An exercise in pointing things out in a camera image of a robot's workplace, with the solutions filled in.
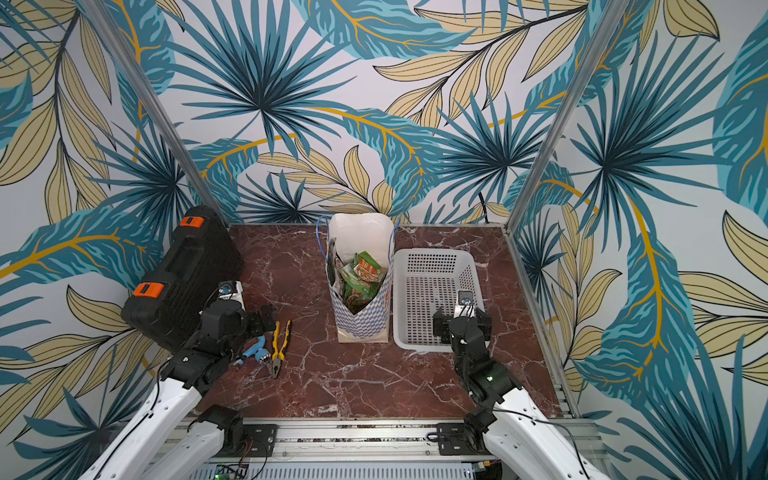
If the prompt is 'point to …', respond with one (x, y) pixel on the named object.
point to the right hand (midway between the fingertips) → (460, 309)
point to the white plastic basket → (425, 280)
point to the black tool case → (199, 255)
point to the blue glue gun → (261, 354)
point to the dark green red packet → (331, 268)
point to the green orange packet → (351, 299)
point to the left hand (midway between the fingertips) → (255, 312)
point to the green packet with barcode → (352, 277)
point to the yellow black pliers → (278, 356)
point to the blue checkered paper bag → (361, 233)
